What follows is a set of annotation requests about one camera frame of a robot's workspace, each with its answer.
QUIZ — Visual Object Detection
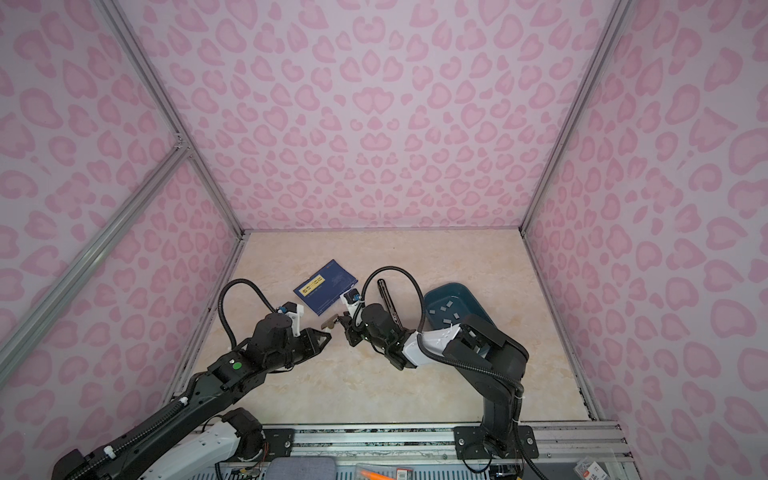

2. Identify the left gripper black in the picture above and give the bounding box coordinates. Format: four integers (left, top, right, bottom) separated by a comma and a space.
267, 326, 334, 374

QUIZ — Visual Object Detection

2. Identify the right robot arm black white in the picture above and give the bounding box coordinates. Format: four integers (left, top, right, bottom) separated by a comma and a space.
332, 265, 546, 479

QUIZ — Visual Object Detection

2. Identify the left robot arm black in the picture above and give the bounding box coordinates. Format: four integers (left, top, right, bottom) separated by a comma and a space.
51, 303, 331, 479

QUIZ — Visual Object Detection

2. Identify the blue book yellow label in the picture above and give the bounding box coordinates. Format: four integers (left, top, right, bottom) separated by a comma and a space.
293, 260, 358, 316

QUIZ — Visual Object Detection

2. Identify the teal plastic tray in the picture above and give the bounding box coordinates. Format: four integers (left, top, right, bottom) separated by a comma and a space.
424, 282, 494, 330

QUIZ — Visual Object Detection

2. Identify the grey pad front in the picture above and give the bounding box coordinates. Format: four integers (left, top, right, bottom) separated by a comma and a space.
263, 457, 337, 480

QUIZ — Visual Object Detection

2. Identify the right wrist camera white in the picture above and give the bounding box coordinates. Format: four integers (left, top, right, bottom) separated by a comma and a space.
340, 288, 362, 316

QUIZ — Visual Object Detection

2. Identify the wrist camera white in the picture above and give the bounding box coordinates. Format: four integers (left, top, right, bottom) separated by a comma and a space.
340, 288, 362, 316
277, 302, 305, 337

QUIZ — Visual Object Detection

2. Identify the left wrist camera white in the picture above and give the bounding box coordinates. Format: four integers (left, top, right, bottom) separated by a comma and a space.
277, 302, 305, 337

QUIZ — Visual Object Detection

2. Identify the orange handled tool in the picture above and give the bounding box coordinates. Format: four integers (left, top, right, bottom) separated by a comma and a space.
355, 464, 415, 480

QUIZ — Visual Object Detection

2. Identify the aluminium frame corner post left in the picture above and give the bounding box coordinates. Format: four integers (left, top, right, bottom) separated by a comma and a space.
93, 0, 245, 240

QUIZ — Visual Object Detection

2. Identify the aluminium frame corner post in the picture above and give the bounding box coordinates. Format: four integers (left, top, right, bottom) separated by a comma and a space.
93, 0, 245, 240
519, 0, 636, 238

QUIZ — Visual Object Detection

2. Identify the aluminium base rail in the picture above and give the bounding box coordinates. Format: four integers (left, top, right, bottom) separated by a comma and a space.
264, 421, 639, 479

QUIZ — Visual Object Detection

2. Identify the aluminium diagonal frame bar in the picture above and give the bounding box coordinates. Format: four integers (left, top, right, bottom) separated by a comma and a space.
1, 141, 188, 385

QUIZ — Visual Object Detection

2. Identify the aluminium frame corner post right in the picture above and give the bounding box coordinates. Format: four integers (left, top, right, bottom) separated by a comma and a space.
519, 0, 636, 238

